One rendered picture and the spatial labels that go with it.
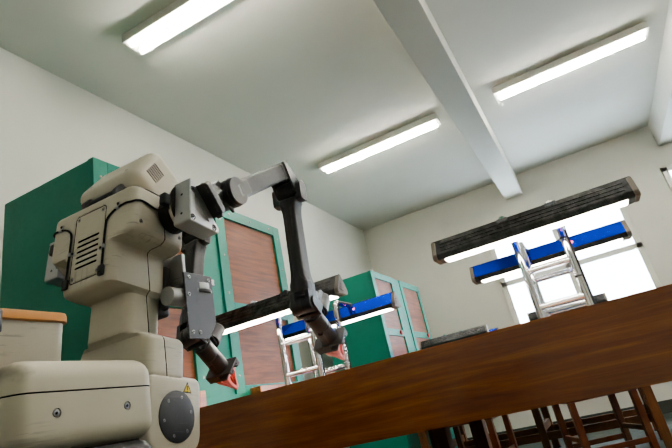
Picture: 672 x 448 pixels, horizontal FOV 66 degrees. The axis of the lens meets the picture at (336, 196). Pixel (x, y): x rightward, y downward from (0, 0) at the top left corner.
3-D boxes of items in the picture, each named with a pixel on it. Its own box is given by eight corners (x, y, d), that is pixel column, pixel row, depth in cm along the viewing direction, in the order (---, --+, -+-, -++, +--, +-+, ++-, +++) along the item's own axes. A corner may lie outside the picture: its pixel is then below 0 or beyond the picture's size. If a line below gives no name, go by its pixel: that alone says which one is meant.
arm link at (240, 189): (266, 165, 174) (291, 155, 171) (282, 202, 176) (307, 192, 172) (194, 192, 133) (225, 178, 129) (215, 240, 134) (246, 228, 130)
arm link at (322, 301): (287, 308, 154) (312, 300, 151) (295, 282, 164) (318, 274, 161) (306, 334, 159) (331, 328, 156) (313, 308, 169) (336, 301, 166)
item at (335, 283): (338, 292, 177) (334, 272, 180) (198, 337, 199) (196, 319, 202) (348, 294, 184) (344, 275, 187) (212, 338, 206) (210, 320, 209)
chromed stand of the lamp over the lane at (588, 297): (617, 344, 139) (556, 195, 156) (542, 362, 146) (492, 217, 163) (616, 345, 155) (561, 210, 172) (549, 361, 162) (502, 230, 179)
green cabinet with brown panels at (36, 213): (99, 408, 169) (93, 156, 205) (-8, 439, 188) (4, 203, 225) (306, 386, 285) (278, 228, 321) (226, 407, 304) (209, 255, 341)
